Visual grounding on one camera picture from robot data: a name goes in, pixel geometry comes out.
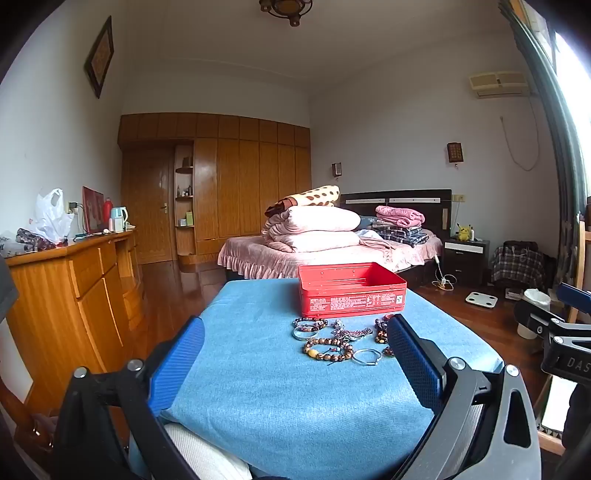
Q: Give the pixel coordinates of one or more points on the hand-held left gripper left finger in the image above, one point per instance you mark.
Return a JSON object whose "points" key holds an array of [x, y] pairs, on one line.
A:
{"points": [[178, 364]]}

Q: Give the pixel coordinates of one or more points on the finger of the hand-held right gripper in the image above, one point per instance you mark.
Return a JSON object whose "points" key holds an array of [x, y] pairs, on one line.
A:
{"points": [[531, 318], [572, 297]]}

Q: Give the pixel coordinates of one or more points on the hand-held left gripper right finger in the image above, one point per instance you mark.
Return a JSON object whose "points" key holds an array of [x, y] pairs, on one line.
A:
{"points": [[411, 364]]}

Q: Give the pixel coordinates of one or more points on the thin silver bangle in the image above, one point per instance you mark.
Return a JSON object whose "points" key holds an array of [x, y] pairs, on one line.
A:
{"points": [[355, 361]]}

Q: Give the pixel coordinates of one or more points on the silver metal watch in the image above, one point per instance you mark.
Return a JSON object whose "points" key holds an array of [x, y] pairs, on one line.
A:
{"points": [[361, 333]]}

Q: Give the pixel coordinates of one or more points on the red tin box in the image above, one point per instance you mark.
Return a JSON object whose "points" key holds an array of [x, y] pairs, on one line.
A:
{"points": [[351, 295]]}

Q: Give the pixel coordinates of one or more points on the wide silver bangle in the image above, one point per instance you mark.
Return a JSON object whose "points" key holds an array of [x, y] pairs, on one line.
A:
{"points": [[305, 338]]}

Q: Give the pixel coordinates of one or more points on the white trash bin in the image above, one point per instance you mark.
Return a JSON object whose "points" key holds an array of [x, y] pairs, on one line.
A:
{"points": [[535, 297]]}

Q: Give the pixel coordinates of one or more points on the plaid bag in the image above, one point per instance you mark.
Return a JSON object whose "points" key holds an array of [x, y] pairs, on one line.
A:
{"points": [[517, 270]]}

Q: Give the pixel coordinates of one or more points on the white bathroom scale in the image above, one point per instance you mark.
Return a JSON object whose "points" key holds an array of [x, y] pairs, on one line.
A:
{"points": [[481, 299]]}

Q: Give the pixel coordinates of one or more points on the dark nightstand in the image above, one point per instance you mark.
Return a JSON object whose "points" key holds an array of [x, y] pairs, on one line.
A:
{"points": [[466, 261]]}

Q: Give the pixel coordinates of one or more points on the white cushion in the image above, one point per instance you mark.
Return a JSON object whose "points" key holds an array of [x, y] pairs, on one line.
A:
{"points": [[207, 457]]}

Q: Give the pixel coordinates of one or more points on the yellow plush toy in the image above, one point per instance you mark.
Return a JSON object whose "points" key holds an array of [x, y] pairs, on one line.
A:
{"points": [[464, 230]]}

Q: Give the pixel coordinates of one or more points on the blue towel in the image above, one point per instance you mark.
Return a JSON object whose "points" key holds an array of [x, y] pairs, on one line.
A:
{"points": [[286, 392]]}

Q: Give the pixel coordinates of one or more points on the wooden dresser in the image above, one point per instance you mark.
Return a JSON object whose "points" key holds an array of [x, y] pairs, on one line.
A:
{"points": [[69, 300]]}

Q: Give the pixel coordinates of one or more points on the folded plaid clothes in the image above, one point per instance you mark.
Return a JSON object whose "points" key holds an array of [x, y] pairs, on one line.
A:
{"points": [[401, 234]]}

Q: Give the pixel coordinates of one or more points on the bed with pink cover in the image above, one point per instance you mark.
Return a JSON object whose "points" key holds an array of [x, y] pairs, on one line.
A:
{"points": [[258, 256]]}

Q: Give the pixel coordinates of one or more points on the folded pink clothes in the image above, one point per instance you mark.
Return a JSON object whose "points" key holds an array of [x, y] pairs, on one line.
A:
{"points": [[399, 214]]}

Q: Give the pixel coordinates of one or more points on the wooden door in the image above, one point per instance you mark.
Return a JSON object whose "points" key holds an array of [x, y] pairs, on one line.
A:
{"points": [[147, 217]]}

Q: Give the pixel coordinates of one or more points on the light blue electric kettle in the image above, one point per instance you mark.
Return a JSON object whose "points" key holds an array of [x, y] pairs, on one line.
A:
{"points": [[118, 220]]}

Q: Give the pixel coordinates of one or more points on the dark wooden headboard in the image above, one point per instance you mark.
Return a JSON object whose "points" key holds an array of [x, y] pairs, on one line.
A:
{"points": [[401, 199]]}

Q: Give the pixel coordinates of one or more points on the red thermos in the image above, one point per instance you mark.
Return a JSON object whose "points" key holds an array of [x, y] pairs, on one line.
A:
{"points": [[108, 211]]}

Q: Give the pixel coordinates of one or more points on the folded pink quilts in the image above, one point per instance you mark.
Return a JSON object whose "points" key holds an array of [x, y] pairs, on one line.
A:
{"points": [[311, 228]]}

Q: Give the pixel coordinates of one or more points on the red framed picture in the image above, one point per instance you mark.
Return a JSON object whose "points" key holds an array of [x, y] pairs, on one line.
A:
{"points": [[94, 210]]}

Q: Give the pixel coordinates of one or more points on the dark green curtain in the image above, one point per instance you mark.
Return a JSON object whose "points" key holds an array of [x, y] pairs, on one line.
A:
{"points": [[549, 120]]}

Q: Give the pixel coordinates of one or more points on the dark patterned pouch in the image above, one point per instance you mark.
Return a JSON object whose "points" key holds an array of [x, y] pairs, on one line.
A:
{"points": [[34, 240]]}

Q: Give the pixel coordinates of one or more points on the wooden wardrobe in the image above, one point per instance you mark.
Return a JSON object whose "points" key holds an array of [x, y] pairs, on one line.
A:
{"points": [[240, 184]]}

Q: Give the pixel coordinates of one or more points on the spotted cream blanket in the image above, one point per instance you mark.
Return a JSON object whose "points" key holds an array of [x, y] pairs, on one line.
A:
{"points": [[314, 197]]}

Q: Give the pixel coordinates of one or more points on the white plastic bag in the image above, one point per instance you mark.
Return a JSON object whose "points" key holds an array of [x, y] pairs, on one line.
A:
{"points": [[53, 214]]}

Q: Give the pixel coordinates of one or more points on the ceiling lamp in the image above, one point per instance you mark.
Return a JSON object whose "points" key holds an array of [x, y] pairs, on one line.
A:
{"points": [[280, 6]]}

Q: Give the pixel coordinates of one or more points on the brown wall lamp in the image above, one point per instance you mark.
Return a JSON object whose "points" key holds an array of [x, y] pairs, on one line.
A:
{"points": [[455, 152]]}

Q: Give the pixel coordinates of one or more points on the small wall box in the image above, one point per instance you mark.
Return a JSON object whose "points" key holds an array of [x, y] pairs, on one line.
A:
{"points": [[336, 169]]}

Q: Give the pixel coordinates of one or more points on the wall air conditioner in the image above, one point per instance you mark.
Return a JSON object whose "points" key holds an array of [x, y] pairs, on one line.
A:
{"points": [[498, 84]]}

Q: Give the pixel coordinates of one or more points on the dark framed wall picture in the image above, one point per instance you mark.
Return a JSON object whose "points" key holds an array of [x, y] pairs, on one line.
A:
{"points": [[99, 56]]}

